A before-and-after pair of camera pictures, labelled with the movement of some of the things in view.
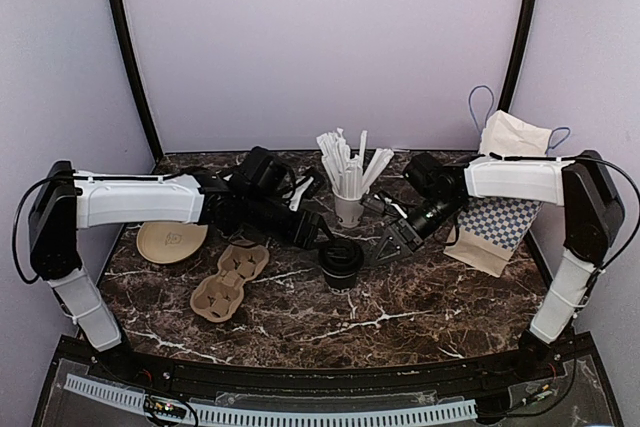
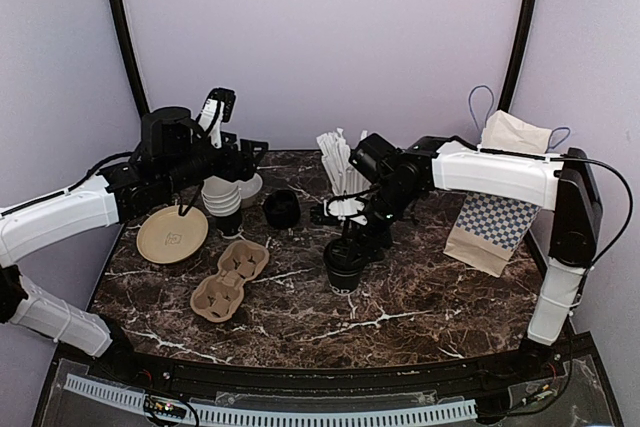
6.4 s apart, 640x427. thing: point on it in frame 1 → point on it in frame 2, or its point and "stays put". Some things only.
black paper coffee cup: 339,260 stays put
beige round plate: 165,242 stays put
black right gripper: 406,248 → 381,238
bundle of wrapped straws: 346,171 stays put
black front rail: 190,375 stays put
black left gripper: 305,239 → 246,167
